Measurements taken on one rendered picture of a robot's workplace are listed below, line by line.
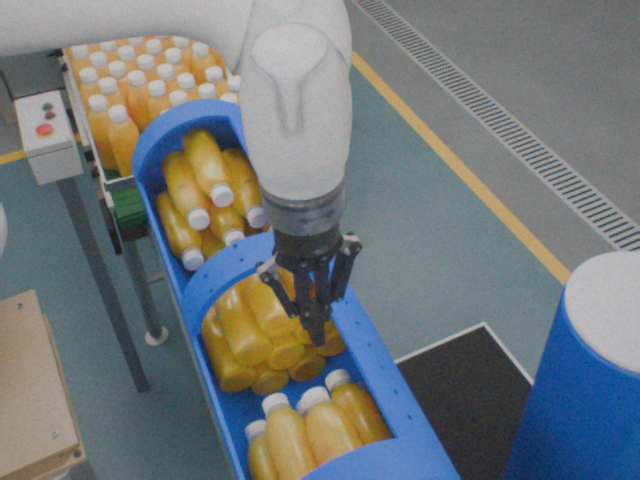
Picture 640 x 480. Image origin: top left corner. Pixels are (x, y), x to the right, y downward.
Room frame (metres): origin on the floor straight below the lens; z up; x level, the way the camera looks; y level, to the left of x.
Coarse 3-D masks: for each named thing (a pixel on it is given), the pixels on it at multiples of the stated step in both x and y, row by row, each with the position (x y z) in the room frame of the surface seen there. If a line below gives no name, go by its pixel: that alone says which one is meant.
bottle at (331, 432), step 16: (320, 400) 0.56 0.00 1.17; (320, 416) 0.53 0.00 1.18; (336, 416) 0.52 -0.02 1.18; (320, 432) 0.50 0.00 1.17; (336, 432) 0.50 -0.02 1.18; (352, 432) 0.50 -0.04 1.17; (320, 448) 0.48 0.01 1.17; (336, 448) 0.48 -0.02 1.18; (352, 448) 0.48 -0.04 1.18; (320, 464) 0.47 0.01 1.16
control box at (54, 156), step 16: (32, 96) 1.44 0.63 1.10; (48, 96) 1.44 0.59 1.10; (16, 112) 1.38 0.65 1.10; (32, 112) 1.38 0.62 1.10; (64, 112) 1.38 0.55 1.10; (32, 128) 1.32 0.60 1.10; (64, 128) 1.31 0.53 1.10; (32, 144) 1.26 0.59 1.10; (48, 144) 1.26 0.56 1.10; (64, 144) 1.27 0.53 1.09; (32, 160) 1.25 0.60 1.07; (48, 160) 1.26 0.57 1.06; (64, 160) 1.27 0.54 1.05; (80, 160) 1.31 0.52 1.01; (48, 176) 1.25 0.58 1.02; (64, 176) 1.26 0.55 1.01
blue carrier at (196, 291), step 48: (144, 144) 1.14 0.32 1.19; (240, 144) 1.23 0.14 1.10; (144, 192) 1.07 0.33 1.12; (240, 240) 0.82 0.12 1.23; (192, 288) 0.77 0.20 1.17; (192, 336) 0.72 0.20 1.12; (288, 384) 0.72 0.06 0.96; (384, 384) 0.55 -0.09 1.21; (240, 432) 0.60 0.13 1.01; (432, 432) 0.50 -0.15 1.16
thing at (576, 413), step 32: (544, 352) 0.83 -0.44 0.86; (576, 352) 0.73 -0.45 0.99; (544, 384) 0.78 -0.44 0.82; (576, 384) 0.71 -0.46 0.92; (608, 384) 0.68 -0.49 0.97; (544, 416) 0.75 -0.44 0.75; (576, 416) 0.70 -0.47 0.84; (608, 416) 0.67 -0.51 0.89; (544, 448) 0.73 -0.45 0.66; (576, 448) 0.68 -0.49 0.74; (608, 448) 0.66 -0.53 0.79
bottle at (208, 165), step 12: (192, 132) 1.18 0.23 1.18; (204, 132) 1.18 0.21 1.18; (192, 144) 1.14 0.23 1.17; (204, 144) 1.13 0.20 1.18; (216, 144) 1.15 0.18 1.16; (192, 156) 1.11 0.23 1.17; (204, 156) 1.10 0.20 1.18; (216, 156) 1.10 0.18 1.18; (192, 168) 1.09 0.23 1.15; (204, 168) 1.07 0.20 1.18; (216, 168) 1.06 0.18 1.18; (228, 168) 1.08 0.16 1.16; (204, 180) 1.05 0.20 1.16; (216, 180) 1.04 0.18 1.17; (228, 180) 1.05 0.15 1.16; (204, 192) 1.04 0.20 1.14
